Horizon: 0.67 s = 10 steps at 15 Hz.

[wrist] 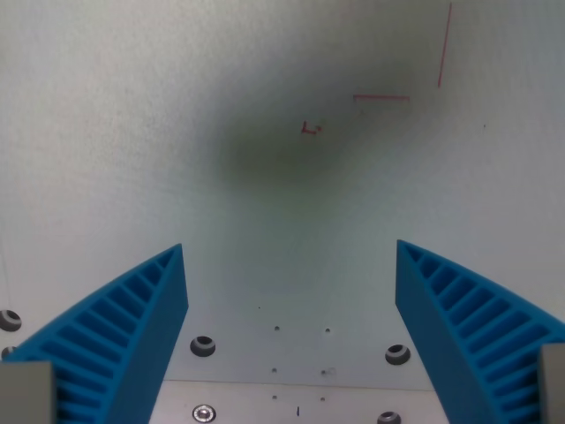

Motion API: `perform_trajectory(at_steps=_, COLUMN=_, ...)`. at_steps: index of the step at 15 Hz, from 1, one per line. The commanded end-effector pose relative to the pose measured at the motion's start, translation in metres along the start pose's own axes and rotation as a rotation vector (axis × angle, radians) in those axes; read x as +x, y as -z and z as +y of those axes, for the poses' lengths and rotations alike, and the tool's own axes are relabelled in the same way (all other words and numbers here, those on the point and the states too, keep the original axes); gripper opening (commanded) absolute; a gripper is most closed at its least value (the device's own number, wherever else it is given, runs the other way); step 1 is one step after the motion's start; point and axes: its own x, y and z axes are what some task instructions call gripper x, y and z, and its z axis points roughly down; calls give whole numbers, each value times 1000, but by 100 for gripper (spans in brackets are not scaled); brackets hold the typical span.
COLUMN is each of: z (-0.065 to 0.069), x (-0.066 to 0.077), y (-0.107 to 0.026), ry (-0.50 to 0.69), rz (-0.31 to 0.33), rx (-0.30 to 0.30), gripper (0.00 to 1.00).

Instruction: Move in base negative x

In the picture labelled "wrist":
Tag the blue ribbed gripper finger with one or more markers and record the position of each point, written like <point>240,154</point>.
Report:
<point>476,335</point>
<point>110,335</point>

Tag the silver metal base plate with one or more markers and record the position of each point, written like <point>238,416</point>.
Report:
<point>282,404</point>

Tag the silver socket head screw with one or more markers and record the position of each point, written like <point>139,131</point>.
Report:
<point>204,414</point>

